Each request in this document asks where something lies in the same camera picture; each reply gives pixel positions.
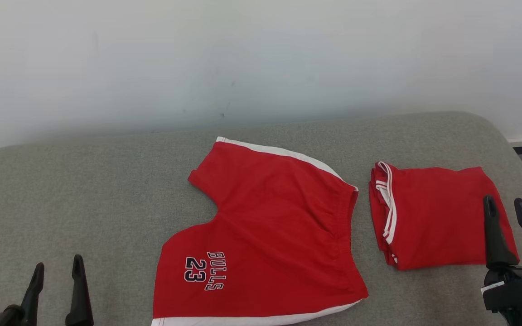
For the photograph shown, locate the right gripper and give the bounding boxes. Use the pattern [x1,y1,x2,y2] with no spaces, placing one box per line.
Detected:
[482,195,522,326]

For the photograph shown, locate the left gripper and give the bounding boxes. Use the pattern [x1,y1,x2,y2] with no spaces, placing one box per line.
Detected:
[0,254,94,326]

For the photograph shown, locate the red Bulls jersey white sleeves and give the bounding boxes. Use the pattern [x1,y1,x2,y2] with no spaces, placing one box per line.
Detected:
[369,162,520,271]

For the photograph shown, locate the red Bulls shorts white stripes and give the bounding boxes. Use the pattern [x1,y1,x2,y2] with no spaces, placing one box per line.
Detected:
[151,137,369,326]

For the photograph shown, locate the grey fabric sofa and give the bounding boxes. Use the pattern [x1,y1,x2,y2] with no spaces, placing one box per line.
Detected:
[0,111,522,326]

